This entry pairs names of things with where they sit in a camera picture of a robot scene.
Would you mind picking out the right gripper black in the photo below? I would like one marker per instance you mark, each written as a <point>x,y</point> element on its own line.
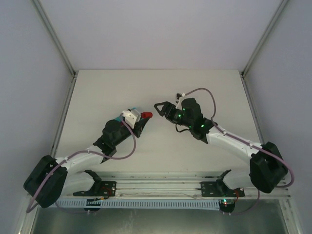
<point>169,111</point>

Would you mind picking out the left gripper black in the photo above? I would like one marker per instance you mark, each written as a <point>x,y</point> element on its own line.
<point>139,127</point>

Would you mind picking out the red large spring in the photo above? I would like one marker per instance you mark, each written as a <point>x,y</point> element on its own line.
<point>146,115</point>

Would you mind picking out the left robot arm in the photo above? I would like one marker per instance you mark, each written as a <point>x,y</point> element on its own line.
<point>53,178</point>

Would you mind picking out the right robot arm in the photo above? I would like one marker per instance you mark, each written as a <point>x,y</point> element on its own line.
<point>266,169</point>

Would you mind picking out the teal plastic parts bin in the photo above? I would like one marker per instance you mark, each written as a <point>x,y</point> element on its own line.
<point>119,117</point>

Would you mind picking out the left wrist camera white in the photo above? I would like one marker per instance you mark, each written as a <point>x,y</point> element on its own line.
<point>131,117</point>

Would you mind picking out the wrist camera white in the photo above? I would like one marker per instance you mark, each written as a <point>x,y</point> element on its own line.
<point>178,100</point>
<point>131,117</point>

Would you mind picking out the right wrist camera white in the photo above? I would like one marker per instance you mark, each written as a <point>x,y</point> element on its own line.
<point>178,100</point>

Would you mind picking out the aluminium rail frame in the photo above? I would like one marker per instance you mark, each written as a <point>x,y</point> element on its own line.
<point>166,186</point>

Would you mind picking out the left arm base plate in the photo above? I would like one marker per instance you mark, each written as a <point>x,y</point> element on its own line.
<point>104,189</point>

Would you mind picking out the grey slotted cable duct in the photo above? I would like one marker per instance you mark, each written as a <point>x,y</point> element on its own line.
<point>84,203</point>

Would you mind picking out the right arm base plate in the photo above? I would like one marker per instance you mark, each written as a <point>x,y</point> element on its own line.
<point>212,189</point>

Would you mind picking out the left aluminium corner post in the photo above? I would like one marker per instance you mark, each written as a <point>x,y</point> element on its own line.
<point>53,35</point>

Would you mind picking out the aluminium corner post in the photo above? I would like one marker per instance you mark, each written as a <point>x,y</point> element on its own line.
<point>53,35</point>
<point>273,21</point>

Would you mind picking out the right aluminium corner post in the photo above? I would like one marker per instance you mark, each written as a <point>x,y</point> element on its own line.
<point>273,21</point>

